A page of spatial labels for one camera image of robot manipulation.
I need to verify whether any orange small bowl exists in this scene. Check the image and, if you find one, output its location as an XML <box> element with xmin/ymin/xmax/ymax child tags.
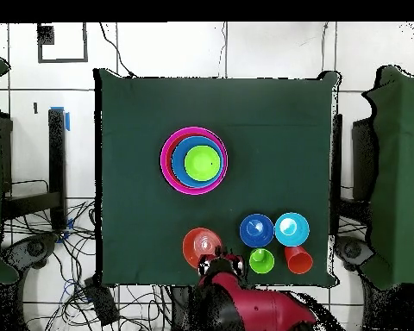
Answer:
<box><xmin>181</xmin><ymin>227</ymin><xmax>224</xmax><ymax>270</ymax></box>

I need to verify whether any green small bowl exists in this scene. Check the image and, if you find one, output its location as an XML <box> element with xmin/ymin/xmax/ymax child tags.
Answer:
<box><xmin>183</xmin><ymin>144</ymin><xmax>223</xmax><ymax>183</ymax></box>

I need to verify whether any green plastic cup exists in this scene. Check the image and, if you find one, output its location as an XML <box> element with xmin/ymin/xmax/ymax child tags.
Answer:
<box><xmin>248</xmin><ymin>247</ymin><xmax>276</xmax><ymax>275</ymax></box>

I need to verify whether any dark blue small bowl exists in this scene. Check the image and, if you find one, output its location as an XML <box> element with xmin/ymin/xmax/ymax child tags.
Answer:
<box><xmin>238</xmin><ymin>213</ymin><xmax>275</xmax><ymax>249</ymax></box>

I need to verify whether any orange plastic cup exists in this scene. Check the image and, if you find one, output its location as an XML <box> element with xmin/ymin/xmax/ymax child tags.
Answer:
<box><xmin>284</xmin><ymin>245</ymin><xmax>314</xmax><ymax>276</ymax></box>

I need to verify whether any light blue small bowl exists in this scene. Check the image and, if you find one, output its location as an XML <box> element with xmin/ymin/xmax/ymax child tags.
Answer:
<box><xmin>274</xmin><ymin>212</ymin><xmax>311</xmax><ymax>247</ymax></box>

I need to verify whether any blue medium bowl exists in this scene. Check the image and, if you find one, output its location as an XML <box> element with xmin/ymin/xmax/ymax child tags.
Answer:
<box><xmin>171</xmin><ymin>135</ymin><xmax>225</xmax><ymax>189</ymax></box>

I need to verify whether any pink large bowl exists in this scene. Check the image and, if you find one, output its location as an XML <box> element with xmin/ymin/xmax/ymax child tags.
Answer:
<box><xmin>160</xmin><ymin>126</ymin><xmax>229</xmax><ymax>197</ymax></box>

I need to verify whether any black floor stand base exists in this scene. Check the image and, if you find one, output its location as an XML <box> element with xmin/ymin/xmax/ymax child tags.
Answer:
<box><xmin>1</xmin><ymin>232</ymin><xmax>60</xmax><ymax>272</ymax></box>
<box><xmin>334</xmin><ymin>235</ymin><xmax>375</xmax><ymax>272</ymax></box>

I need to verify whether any black power strip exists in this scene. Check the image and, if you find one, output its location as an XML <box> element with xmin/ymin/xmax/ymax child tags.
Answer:
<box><xmin>83</xmin><ymin>275</ymin><xmax>121</xmax><ymax>327</ymax></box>

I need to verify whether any dark green tablecloth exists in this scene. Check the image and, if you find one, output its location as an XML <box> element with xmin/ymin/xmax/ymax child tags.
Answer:
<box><xmin>93</xmin><ymin>67</ymin><xmax>339</xmax><ymax>289</ymax></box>

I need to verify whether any black post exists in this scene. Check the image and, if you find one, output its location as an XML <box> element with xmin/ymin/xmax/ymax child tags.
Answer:
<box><xmin>330</xmin><ymin>113</ymin><xmax>344</xmax><ymax>239</ymax></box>

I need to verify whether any black frame with blue tape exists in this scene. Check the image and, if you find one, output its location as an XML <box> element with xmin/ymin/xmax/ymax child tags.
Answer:
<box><xmin>0</xmin><ymin>105</ymin><xmax>72</xmax><ymax>244</ymax></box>

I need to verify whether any black cable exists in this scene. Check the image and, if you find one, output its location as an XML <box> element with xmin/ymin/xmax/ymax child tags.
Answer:
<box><xmin>98</xmin><ymin>22</ymin><xmax>136</xmax><ymax>79</ymax></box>

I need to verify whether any black square floor frame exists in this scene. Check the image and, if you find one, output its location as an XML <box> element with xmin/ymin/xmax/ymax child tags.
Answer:
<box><xmin>36</xmin><ymin>22</ymin><xmax>90</xmax><ymax>64</ymax></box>

